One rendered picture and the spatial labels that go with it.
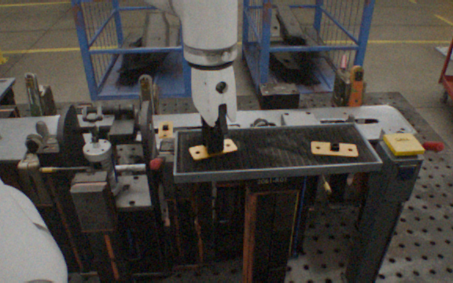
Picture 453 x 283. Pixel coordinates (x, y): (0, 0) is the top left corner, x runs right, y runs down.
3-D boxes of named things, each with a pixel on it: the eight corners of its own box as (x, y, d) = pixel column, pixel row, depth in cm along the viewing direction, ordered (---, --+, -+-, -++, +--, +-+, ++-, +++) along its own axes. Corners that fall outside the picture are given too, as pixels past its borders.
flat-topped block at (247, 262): (277, 278, 102) (294, 140, 76) (283, 305, 95) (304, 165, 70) (240, 281, 101) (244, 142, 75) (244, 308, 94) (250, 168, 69)
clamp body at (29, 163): (90, 245, 111) (58, 141, 90) (82, 277, 102) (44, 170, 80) (60, 246, 110) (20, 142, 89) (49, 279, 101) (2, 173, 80)
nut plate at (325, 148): (355, 145, 73) (355, 140, 72) (358, 157, 69) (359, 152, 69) (311, 142, 73) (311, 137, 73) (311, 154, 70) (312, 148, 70)
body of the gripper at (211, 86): (245, 60, 58) (244, 123, 64) (220, 39, 66) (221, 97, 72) (198, 68, 56) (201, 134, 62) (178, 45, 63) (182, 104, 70)
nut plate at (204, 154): (230, 140, 74) (230, 134, 74) (237, 150, 71) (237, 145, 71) (188, 149, 72) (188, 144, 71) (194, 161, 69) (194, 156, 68)
